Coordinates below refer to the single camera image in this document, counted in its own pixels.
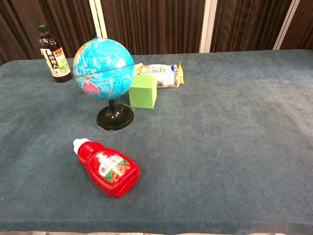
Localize blue table cloth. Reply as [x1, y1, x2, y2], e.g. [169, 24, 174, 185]
[0, 48, 313, 233]

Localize white yellow snack package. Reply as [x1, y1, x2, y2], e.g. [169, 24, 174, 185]
[134, 61, 184, 89]

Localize red ketchup squeeze bottle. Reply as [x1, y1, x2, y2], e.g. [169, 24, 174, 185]
[72, 138, 141, 199]

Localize white frame post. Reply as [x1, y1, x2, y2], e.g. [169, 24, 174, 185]
[272, 0, 301, 51]
[88, 0, 108, 40]
[199, 0, 218, 53]

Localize green foam cube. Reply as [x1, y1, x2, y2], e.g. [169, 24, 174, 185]
[129, 74, 157, 109]

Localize blue globe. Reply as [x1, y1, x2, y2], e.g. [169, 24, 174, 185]
[72, 31, 135, 131]

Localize dark soy sauce bottle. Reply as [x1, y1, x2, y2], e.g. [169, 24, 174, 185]
[38, 24, 73, 83]

